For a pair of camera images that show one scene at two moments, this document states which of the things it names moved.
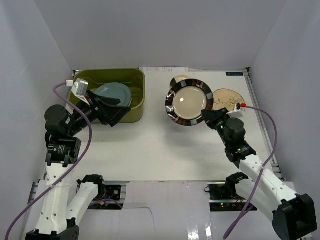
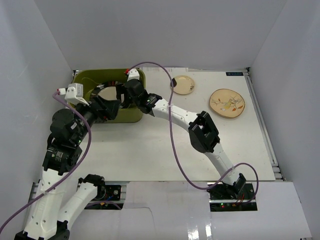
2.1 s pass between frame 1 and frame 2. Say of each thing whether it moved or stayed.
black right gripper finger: moved
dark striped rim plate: moved
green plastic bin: stayed
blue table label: stayed
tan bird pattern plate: stayed
